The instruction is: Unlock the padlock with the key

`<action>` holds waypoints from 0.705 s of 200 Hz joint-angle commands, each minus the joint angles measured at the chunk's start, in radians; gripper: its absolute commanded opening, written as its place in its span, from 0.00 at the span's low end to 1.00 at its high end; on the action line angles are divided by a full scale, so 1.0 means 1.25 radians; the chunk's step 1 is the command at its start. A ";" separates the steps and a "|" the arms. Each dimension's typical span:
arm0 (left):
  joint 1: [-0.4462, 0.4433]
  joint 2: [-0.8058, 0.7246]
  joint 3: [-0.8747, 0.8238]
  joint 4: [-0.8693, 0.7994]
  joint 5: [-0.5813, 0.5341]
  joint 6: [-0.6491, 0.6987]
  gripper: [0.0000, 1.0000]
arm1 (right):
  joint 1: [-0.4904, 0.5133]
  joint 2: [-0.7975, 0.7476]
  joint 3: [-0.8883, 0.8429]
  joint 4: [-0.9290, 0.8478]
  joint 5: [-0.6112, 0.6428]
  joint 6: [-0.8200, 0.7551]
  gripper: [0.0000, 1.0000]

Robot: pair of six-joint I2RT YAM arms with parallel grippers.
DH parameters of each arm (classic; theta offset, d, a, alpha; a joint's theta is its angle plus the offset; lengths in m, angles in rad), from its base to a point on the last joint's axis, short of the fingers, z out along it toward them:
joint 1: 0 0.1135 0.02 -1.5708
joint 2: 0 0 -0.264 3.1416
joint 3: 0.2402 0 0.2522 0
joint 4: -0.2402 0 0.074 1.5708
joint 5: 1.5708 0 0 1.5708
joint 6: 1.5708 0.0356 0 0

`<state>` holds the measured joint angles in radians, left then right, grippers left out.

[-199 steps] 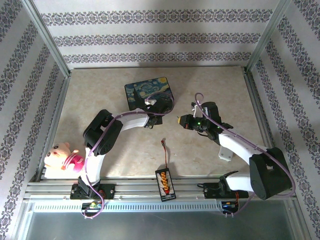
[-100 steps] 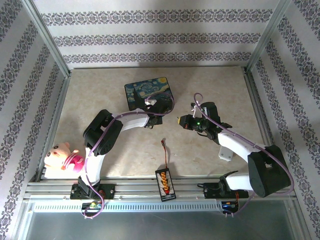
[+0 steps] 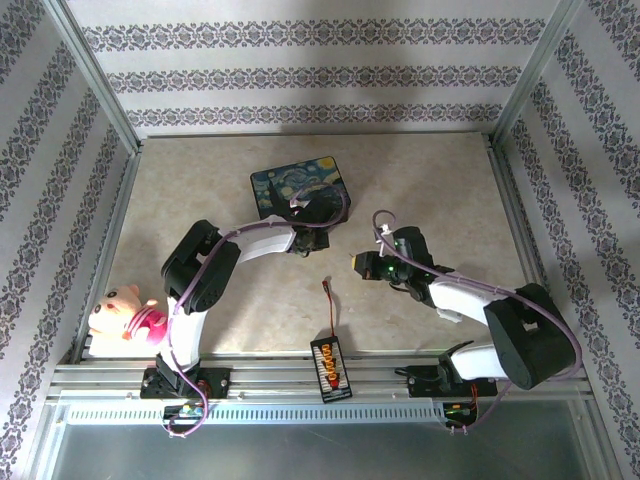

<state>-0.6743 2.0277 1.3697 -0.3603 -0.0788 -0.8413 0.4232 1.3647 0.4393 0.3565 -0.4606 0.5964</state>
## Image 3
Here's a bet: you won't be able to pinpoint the pink plush toy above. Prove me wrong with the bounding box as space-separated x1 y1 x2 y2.
88 283 169 354

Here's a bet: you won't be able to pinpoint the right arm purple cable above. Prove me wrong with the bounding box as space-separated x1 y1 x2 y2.
372 209 585 436

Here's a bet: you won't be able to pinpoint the white slotted cable duct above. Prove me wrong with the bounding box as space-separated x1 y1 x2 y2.
64 402 449 426

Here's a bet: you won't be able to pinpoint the black wire terminal block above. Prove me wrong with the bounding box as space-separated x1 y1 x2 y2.
442 401 481 426

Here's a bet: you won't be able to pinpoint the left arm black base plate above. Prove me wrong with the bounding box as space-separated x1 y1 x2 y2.
139 367 232 400

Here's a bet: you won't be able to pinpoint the aluminium side rail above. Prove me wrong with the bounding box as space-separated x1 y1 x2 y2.
484 134 576 359

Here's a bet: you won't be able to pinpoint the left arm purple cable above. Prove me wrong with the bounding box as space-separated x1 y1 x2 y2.
159 184 350 439

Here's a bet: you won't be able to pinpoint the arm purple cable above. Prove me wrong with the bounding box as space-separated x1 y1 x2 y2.
159 184 350 439
372 209 585 436

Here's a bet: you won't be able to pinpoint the grey metal sheet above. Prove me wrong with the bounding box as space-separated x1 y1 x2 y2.
47 422 601 480

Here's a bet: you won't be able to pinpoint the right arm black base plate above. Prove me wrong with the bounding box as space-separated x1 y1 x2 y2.
407 363 499 399

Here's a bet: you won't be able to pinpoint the aluminium frame post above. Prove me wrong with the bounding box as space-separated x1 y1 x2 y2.
489 0 586 146
44 0 142 156

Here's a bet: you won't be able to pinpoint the starry night painted box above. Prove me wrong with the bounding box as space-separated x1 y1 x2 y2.
249 155 354 221

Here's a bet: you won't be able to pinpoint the aluminium front rails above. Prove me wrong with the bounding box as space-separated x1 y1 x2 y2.
47 352 594 401

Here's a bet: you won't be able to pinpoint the colourful wire terminal block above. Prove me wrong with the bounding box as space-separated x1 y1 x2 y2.
163 403 206 420

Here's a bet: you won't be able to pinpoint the red black connector cable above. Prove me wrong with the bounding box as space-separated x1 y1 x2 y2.
322 279 339 341

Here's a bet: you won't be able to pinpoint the black parallel charging board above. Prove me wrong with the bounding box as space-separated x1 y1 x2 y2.
309 337 354 404

